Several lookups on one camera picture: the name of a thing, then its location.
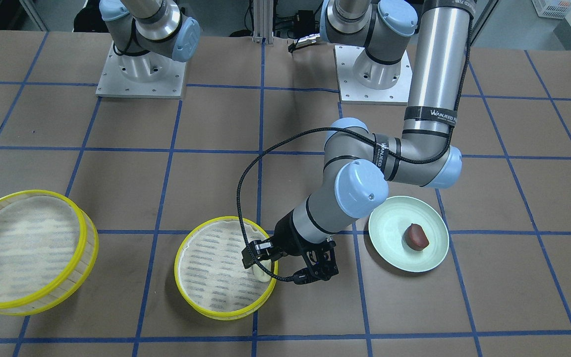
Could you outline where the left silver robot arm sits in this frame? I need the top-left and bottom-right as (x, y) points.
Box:
(241, 0), (476, 285)

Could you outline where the black braided cable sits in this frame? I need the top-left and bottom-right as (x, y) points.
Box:
(236, 57), (469, 283)

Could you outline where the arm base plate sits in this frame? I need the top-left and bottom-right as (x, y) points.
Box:
(96, 45), (187, 99)
(335, 45), (412, 106)

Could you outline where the brown steamed bun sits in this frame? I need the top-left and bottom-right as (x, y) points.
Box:
(403, 223), (430, 251)

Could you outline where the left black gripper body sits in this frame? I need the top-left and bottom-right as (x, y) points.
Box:
(272, 211), (336, 261)

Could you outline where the light green plate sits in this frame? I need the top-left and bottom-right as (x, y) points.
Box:
(368, 196), (449, 273)

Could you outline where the white steamed bun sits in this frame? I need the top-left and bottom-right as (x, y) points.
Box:
(252, 260), (272, 283)

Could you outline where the aluminium frame post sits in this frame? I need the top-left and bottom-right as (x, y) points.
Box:
(251, 0), (274, 47)

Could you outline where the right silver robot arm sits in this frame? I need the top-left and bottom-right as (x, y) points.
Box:
(99, 0), (200, 83)

